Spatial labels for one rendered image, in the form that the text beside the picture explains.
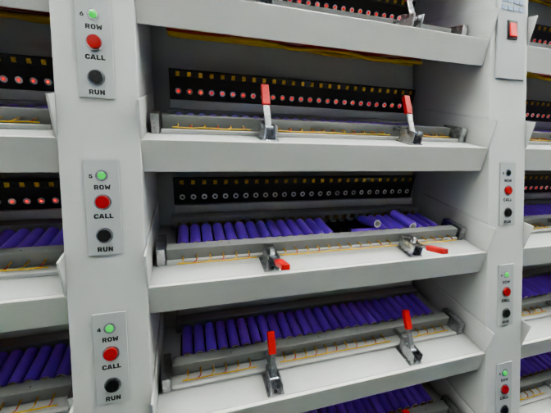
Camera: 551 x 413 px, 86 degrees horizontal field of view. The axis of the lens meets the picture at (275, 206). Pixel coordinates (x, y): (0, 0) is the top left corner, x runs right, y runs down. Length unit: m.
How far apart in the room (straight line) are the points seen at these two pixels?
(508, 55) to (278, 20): 0.45
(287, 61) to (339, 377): 0.63
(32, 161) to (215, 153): 0.22
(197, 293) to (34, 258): 0.23
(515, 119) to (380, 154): 0.31
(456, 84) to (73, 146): 0.70
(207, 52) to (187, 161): 0.31
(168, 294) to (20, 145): 0.26
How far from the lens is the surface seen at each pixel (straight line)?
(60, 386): 0.60
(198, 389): 0.56
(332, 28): 0.55
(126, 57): 0.47
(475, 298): 0.74
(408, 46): 0.63
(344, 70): 0.77
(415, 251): 0.61
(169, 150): 0.44
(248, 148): 0.44
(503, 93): 0.74
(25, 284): 0.52
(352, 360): 0.63
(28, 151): 0.48
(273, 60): 0.71
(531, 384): 1.04
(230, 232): 0.53
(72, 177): 0.45
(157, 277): 0.47
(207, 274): 0.46
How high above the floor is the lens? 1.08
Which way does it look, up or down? 3 degrees down
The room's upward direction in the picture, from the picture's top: 1 degrees counter-clockwise
